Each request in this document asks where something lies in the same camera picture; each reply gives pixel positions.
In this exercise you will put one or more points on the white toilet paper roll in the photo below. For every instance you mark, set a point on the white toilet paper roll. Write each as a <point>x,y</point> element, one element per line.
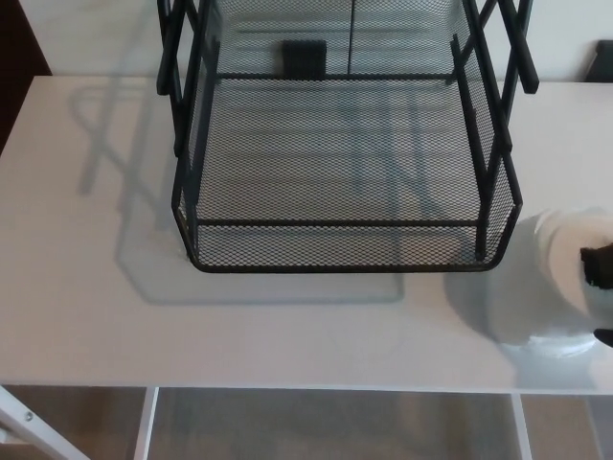
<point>551,287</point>

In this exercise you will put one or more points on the dark brown wooden furniture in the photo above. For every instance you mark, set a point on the dark brown wooden furniture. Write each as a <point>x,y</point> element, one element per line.
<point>19,48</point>

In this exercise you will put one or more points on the black mesh file tray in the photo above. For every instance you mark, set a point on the black mesh file tray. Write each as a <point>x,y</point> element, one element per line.
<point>335,221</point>

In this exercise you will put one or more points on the white cabinet with doors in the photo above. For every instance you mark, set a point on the white cabinet with doors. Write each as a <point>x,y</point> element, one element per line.
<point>105,33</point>

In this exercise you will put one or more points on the white metal-frame table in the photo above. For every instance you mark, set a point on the white metal-frame table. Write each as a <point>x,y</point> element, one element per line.
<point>96,311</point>

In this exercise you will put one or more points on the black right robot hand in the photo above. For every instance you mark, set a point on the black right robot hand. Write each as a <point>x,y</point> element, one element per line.
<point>599,266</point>

